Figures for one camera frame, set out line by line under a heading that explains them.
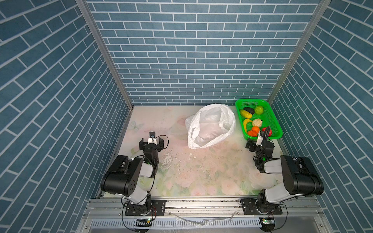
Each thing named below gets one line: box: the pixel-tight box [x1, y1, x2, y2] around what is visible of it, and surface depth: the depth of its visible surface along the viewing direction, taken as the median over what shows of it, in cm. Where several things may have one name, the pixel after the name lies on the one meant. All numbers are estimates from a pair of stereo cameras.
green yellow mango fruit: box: [239, 109, 253, 119], surface depth 113 cm
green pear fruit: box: [254, 105, 264, 116], surface depth 114 cm
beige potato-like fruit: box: [252, 118, 263, 128], surface depth 104 cm
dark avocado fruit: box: [243, 107, 255, 116], surface depth 116 cm
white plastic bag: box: [185, 103, 237, 150], surface depth 93 cm
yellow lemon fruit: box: [242, 118, 254, 134], surface depth 110 cm
